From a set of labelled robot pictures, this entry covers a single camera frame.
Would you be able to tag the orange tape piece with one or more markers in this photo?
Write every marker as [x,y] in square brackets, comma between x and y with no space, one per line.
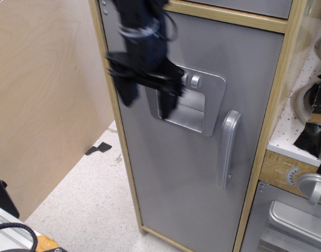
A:
[45,243]

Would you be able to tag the silver fridge door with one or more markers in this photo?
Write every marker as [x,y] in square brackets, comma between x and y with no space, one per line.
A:
[175,174]

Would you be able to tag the silver oven door handle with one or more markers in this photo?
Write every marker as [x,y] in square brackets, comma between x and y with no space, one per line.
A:
[301,223]

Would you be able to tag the wooden kitchen cabinet frame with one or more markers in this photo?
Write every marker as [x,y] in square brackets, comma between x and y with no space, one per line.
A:
[298,30]

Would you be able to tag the black box at left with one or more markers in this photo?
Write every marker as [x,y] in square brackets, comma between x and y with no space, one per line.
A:
[6,202]

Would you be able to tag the aluminium extrusion rail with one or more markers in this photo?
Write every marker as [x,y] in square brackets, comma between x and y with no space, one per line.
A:
[15,235]

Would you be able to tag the plywood side board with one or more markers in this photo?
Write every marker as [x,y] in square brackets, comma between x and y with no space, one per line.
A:
[54,99]

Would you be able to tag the silver oven door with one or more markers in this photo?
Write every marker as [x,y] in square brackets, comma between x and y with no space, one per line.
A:
[261,235]

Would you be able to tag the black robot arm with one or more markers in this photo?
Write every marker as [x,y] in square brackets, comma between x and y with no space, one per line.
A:
[140,19]

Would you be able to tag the silver fridge door handle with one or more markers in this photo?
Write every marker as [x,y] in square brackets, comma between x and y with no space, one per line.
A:
[228,133]

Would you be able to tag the black tape on floor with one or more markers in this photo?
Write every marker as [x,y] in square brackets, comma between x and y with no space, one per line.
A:
[103,147]

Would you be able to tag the silver oven knob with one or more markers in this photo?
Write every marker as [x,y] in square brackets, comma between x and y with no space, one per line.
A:
[309,185]

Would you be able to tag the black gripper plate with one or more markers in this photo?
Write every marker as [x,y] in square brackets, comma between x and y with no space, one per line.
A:
[145,62]

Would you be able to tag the white speckled countertop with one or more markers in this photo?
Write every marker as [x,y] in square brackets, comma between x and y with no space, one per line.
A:
[289,127]

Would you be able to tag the silver freezer door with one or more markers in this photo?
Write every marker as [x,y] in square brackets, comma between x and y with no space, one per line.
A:
[272,8]

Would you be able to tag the silver dispenser panel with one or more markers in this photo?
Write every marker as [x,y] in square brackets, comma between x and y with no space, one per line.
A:
[197,108]

